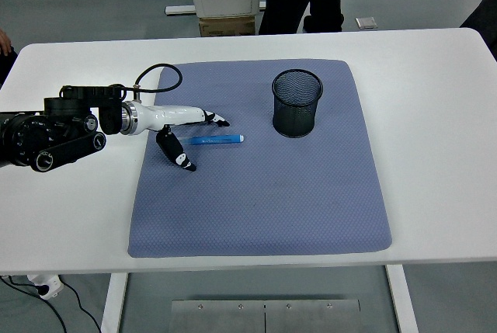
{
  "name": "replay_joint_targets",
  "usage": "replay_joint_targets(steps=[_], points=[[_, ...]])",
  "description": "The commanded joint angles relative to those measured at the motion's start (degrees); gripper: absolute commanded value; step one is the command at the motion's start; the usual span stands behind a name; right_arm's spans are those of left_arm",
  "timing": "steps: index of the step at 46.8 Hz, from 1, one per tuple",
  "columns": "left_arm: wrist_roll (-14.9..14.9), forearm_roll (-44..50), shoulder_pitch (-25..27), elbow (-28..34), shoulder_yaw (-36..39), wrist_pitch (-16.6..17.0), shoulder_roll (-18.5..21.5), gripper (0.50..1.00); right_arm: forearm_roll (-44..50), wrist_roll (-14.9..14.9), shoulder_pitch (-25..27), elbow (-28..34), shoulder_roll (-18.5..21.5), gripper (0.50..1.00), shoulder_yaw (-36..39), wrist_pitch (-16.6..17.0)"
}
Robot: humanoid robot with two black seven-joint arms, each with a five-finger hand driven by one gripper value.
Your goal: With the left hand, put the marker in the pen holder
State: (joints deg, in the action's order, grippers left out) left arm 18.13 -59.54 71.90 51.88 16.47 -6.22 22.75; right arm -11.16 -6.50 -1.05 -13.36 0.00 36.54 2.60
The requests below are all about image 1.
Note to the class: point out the person in dark clothing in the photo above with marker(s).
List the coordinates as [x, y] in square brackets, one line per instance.
[487, 22]

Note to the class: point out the brown cardboard box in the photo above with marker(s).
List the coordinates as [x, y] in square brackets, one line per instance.
[227, 27]

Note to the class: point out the seated person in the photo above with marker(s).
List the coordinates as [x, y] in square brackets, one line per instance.
[4, 65]

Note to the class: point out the blue-grey padded mat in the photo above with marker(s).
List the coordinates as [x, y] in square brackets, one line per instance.
[256, 201]

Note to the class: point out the blue marker pen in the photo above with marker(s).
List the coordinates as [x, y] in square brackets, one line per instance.
[217, 139]

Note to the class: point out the black mesh pen holder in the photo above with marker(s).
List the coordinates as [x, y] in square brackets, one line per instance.
[295, 115]

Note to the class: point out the white power strip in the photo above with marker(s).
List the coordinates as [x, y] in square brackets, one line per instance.
[48, 286]

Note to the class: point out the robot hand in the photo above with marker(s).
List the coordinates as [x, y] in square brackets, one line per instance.
[171, 114]

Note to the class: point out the white table leg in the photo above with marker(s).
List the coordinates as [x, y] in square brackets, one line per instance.
[114, 302]
[402, 298]

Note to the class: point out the small grey floor plate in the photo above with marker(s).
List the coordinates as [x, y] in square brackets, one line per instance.
[366, 23]

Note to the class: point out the white base bar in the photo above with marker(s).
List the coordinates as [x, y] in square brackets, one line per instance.
[178, 9]

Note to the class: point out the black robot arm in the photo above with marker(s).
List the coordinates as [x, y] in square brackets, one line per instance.
[58, 131]

